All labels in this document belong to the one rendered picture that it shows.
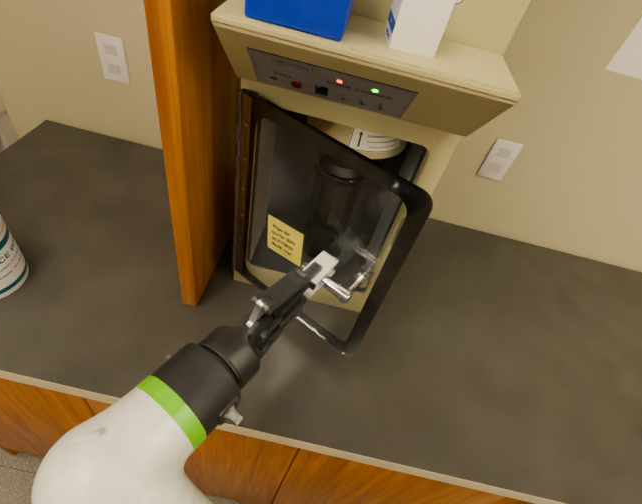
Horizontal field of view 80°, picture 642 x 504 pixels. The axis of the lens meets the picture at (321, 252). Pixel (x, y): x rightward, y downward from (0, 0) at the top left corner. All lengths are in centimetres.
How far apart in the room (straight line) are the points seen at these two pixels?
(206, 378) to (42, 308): 53
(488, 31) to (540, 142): 63
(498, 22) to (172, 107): 40
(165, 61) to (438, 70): 30
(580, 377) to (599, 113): 61
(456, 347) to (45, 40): 127
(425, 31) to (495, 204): 84
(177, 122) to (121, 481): 40
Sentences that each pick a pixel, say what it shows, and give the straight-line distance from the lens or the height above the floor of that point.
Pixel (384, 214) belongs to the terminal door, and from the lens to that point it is 50.
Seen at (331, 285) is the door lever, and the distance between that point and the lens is 56.
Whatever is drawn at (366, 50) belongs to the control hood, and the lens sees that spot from 43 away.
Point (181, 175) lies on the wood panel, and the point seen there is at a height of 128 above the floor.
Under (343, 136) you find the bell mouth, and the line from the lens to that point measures 62.
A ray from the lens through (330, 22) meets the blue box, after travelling 43.
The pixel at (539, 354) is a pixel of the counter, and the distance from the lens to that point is 105.
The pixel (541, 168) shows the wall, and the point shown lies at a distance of 119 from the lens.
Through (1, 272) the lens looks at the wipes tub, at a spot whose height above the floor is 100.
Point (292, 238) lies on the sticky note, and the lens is 64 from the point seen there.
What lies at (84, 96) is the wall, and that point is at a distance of 134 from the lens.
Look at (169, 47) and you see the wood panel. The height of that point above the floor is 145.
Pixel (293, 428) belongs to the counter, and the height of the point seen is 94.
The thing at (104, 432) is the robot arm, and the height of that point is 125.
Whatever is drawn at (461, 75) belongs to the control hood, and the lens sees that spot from 45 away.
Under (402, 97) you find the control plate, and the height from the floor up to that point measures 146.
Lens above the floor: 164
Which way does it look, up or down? 46 degrees down
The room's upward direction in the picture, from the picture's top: 16 degrees clockwise
